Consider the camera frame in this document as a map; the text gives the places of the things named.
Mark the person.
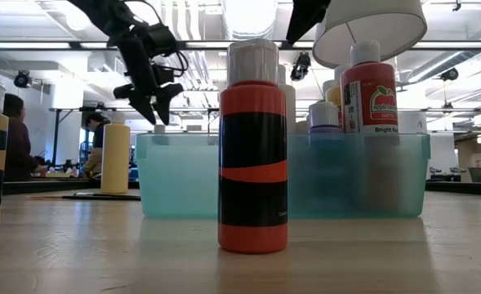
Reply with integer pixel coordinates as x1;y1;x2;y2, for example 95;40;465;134
80;113;111;180
2;93;47;183

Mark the black ceiling spotlight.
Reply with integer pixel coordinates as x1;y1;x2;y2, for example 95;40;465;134
13;69;33;90
440;67;461;82
290;51;311;82

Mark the white-shaded table lamp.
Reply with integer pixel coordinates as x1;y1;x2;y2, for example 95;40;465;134
312;0;428;69

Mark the teal translucent plastic bin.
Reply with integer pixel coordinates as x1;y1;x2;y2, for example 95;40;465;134
135;132;432;220

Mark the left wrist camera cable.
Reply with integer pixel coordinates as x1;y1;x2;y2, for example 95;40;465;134
176;48;189;78

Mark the small purple paint bottle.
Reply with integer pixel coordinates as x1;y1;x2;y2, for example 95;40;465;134
308;100;343;135

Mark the large red paint bottle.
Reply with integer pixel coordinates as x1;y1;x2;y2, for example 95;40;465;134
340;39;399;135

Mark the large yellow paint bottle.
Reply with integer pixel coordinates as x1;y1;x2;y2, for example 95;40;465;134
100;112;131;195
324;63;352;128

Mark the small red paint bottle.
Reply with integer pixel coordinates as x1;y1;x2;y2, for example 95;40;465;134
217;38;289;255

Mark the black overhead crossbar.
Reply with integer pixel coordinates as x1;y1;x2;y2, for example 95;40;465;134
0;39;481;51

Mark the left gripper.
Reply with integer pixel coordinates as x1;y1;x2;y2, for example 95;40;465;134
113;34;184;127

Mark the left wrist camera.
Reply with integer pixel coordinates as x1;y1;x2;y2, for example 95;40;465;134
148;23;180;57

